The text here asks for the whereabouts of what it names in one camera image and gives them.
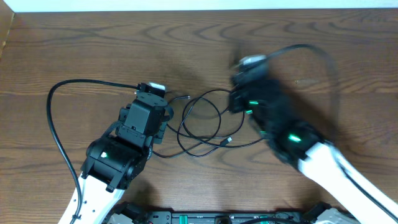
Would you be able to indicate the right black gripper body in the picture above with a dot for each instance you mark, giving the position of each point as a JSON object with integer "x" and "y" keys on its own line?
{"x": 240, "y": 101}

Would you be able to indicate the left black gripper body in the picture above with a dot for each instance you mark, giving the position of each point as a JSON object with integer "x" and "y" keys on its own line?
{"x": 160, "y": 133}

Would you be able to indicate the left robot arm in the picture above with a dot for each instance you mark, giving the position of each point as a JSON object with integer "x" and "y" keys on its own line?
{"x": 118, "y": 156}

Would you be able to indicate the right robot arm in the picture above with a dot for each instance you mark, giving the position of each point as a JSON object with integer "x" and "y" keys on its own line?
{"x": 297, "y": 143}

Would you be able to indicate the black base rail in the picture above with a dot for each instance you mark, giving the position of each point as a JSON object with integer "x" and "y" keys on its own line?
{"x": 129, "y": 213}

